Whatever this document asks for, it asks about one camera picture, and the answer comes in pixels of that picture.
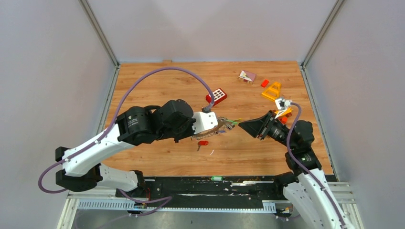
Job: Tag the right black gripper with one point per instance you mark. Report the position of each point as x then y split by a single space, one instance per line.
258 126

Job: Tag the red window toy brick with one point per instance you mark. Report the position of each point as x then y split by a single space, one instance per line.
219 96

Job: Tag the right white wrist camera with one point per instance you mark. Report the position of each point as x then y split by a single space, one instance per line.
282 105

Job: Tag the small green bubble level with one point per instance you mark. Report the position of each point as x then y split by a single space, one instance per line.
217 178

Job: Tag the small red toy brick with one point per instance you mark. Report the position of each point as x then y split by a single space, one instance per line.
264 83

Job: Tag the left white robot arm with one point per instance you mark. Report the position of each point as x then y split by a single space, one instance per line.
83 168

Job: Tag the yellow orange toy car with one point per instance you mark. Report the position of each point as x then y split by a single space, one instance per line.
283 118

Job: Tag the red key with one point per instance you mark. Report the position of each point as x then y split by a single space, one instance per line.
202 143

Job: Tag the large grey toothed keyring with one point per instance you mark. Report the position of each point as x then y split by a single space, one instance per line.
222 127

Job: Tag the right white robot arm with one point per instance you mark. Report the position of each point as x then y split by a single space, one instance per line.
305 186

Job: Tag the pink roof toy house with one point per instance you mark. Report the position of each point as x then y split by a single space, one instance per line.
247 77

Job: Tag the yellow triangular toy frame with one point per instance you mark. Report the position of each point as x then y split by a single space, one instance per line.
272 92

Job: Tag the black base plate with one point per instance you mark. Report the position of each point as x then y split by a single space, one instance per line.
201 192

